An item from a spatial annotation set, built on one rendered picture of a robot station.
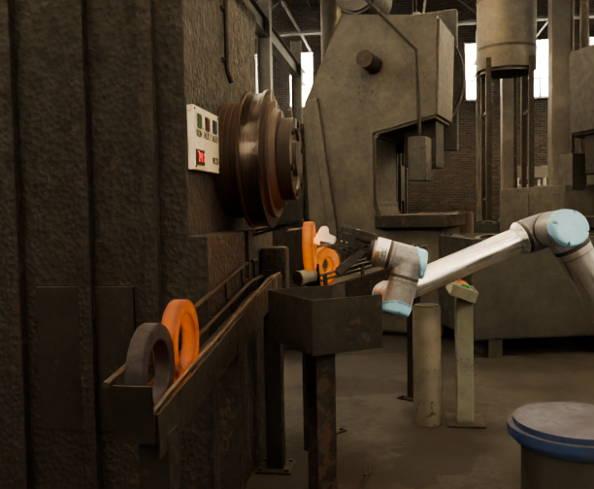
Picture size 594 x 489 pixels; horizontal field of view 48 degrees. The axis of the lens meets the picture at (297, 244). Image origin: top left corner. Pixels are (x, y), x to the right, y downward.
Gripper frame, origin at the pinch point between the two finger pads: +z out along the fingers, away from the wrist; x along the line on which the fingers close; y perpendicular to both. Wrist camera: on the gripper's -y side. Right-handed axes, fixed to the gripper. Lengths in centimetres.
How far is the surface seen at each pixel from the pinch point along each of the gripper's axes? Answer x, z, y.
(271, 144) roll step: -4.0, 20.3, 26.2
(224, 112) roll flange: -7, 39, 33
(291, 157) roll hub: -9.8, 13.8, 23.8
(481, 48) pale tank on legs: -881, -82, 275
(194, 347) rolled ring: 65, 12, -24
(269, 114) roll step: -7.5, 24.1, 35.3
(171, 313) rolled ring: 76, 15, -16
